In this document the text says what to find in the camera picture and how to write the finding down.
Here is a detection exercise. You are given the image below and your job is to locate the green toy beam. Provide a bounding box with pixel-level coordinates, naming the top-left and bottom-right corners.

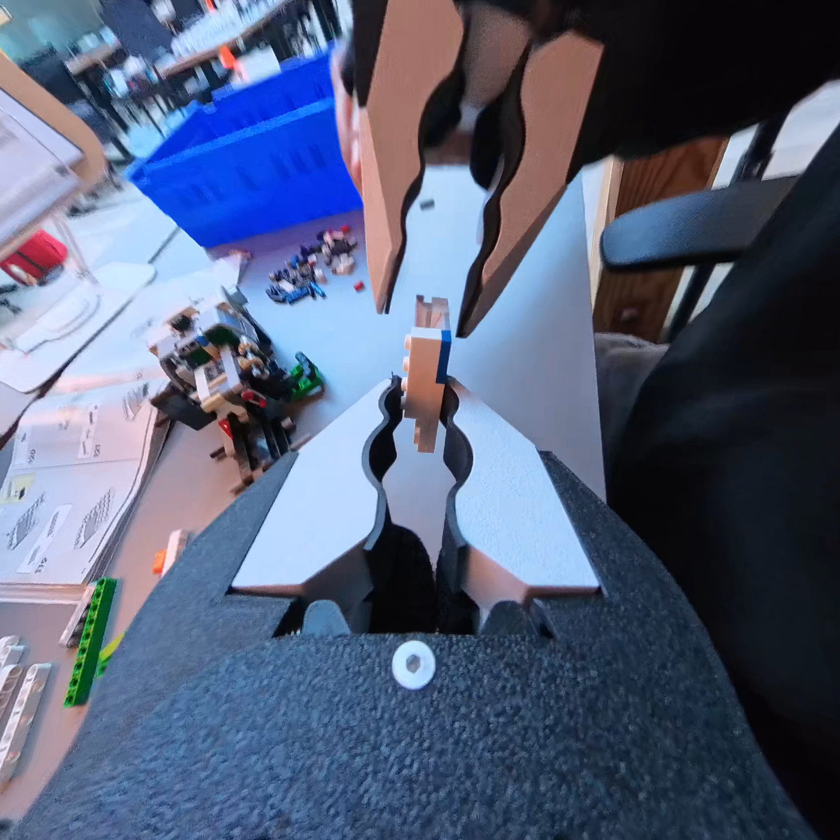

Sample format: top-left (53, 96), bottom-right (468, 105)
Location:
top-left (63, 577), bottom-right (119, 708)

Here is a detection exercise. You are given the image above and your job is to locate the black office chair armrest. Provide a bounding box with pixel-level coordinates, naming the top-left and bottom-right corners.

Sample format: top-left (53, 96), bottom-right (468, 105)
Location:
top-left (600, 112), bottom-right (808, 342)

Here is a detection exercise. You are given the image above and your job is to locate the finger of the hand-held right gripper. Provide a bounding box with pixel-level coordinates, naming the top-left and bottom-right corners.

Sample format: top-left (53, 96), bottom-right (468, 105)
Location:
top-left (456, 29), bottom-right (606, 339)
top-left (357, 0), bottom-right (468, 316)

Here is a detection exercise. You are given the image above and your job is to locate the instruction booklet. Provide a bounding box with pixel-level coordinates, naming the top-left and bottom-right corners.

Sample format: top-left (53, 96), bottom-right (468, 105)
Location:
top-left (0, 367), bottom-right (173, 588)

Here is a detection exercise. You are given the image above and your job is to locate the green black brick assembly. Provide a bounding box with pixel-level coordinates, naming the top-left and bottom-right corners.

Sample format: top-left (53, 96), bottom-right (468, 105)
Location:
top-left (287, 351), bottom-right (326, 403)

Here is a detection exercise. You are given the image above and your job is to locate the white brick plate assembly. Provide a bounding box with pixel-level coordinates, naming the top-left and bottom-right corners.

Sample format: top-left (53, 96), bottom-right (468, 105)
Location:
top-left (402, 295), bottom-right (455, 455)

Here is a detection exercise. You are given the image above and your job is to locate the pile of small toy pieces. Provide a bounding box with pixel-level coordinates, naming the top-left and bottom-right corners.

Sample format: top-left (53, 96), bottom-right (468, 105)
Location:
top-left (266, 225), bottom-right (361, 305)

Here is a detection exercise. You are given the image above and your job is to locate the person's right hand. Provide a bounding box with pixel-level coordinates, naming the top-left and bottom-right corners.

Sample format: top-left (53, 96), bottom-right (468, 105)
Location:
top-left (331, 42), bottom-right (366, 198)

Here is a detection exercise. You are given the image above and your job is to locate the red object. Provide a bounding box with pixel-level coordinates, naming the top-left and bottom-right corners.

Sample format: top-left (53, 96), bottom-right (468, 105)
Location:
top-left (0, 228), bottom-right (70, 286)

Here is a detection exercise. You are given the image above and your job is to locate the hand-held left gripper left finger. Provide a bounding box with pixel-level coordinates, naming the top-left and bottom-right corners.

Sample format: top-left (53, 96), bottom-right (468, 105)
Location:
top-left (230, 375), bottom-right (404, 632)

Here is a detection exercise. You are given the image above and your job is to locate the person's black clothing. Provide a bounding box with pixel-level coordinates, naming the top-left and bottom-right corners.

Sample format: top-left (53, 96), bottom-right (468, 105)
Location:
top-left (604, 131), bottom-right (840, 840)

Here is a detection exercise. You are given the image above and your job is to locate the stack of white toy beams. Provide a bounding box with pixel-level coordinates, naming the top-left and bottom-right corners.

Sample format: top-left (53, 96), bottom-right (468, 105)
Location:
top-left (0, 633), bottom-right (27, 697)

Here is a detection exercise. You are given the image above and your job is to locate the toy truck model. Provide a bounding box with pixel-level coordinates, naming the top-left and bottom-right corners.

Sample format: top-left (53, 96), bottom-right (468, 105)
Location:
top-left (146, 285), bottom-right (296, 494)

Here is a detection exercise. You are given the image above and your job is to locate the blue plastic bin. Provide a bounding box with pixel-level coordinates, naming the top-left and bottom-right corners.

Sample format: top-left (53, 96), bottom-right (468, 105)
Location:
top-left (125, 49), bottom-right (365, 249)

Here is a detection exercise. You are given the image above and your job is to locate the wooden side panel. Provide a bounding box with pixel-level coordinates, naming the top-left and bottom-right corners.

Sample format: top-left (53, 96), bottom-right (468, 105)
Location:
top-left (587, 134), bottom-right (731, 342)

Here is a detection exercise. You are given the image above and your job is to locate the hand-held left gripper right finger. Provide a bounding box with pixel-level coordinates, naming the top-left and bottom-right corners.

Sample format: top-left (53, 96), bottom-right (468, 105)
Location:
top-left (434, 379), bottom-right (602, 632)

